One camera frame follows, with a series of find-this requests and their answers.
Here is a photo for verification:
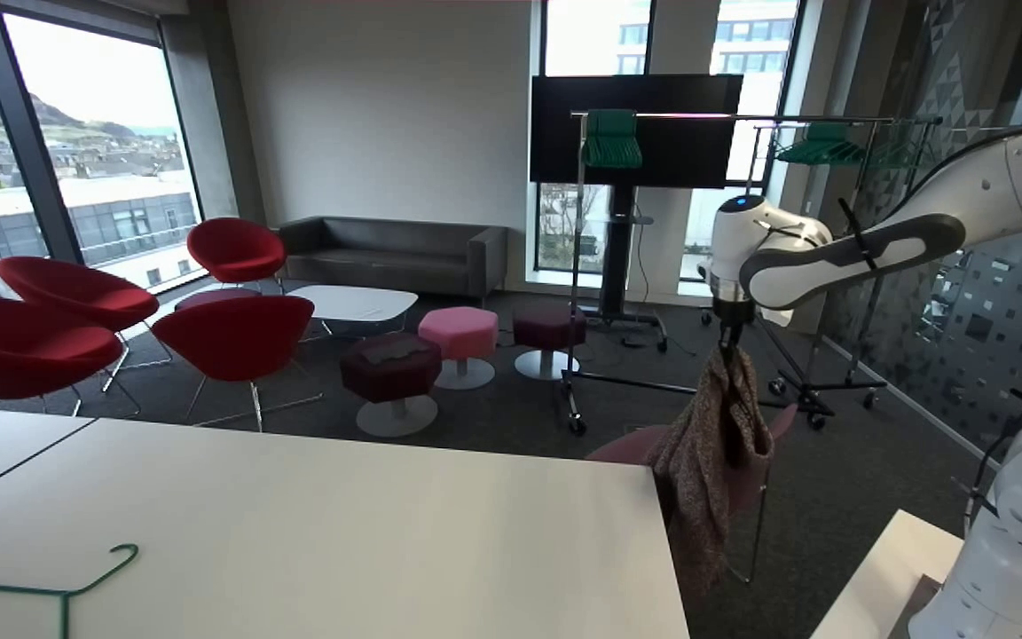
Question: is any brown knitted sweater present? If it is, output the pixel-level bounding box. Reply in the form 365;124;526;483
651;344;780;597

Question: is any large dark red stool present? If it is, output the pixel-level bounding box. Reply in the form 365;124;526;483
339;332;443;442

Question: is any dark grey sofa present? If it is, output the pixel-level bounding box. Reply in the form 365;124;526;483
279;214;512;302

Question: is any mauve cloth garment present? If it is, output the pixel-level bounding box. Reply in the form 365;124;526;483
587;401;801;588

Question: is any metal rolling clothes rack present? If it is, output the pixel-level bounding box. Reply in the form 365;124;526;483
555;106;895;441

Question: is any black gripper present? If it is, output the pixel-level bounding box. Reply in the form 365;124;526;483
714;293;761;363

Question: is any green wire clothes hanger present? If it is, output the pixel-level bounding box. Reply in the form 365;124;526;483
0;538;144;639

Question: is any black flat screen monitor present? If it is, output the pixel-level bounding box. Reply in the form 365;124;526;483
530;72;746;192

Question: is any white robot mount platform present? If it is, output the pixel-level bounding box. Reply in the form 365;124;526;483
810;509;973;639

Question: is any small dark red stool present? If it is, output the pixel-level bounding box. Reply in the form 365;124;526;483
512;302;594;383

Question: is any green folded hanging garment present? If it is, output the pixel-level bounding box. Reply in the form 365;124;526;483
584;106;646;173

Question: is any white low coffee table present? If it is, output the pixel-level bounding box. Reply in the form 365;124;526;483
284;280;423;341

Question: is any small red lounge chair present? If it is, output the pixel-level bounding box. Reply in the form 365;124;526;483
185;216;293;289

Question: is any black monitor floor stand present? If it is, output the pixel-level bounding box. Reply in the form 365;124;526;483
587;181;670;355

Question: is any green garment on hanger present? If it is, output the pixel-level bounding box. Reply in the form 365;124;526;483
773;119;870;171

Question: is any pink round stool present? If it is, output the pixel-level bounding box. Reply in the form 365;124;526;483
415;302;503;393

